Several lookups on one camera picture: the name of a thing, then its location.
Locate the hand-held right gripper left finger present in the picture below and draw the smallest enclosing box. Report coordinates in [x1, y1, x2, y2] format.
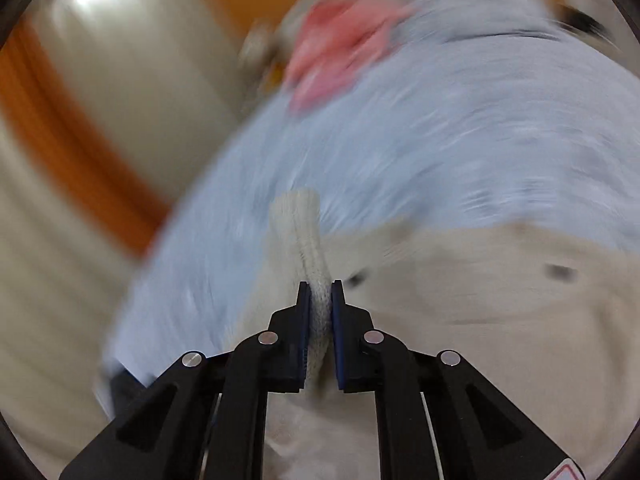
[60, 281, 309, 480]

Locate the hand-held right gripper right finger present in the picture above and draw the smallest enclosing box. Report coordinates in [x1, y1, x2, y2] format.
[331, 279, 587, 480]

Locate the beige knit sweater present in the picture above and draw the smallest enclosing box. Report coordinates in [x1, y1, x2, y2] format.
[245, 187, 640, 480]

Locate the dark grey object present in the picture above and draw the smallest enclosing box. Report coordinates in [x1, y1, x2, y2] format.
[107, 367, 151, 423]

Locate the light blue butterfly bedsheet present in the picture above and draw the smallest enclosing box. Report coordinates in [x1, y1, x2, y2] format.
[102, 0, 640, 401]

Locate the small beige plush toy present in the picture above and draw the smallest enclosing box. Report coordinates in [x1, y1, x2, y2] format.
[239, 17, 283, 98]

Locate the pink cloth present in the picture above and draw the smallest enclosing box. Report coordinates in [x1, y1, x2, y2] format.
[287, 0, 416, 113]

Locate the beige and orange striped curtain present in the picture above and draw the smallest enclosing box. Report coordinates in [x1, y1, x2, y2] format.
[0, 0, 251, 466]

